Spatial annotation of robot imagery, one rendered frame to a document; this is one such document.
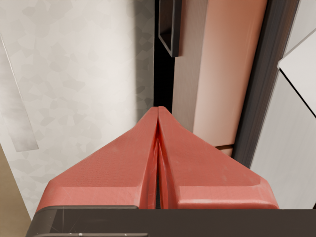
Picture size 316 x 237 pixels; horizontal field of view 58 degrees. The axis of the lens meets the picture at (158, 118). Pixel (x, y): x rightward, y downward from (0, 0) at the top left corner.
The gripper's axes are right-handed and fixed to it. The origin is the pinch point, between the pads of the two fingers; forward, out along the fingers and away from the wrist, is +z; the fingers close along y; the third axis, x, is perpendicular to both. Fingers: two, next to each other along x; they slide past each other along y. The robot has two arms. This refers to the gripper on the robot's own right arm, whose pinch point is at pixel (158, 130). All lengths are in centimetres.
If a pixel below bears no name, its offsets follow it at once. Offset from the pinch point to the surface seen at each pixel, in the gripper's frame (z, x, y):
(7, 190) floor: 77, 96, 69
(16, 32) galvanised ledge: 19.2, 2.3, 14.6
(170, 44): 15.0, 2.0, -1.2
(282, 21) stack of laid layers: 7.8, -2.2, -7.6
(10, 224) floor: 76, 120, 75
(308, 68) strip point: 7.4, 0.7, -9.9
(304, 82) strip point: 7.4, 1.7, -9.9
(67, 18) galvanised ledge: 20.4, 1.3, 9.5
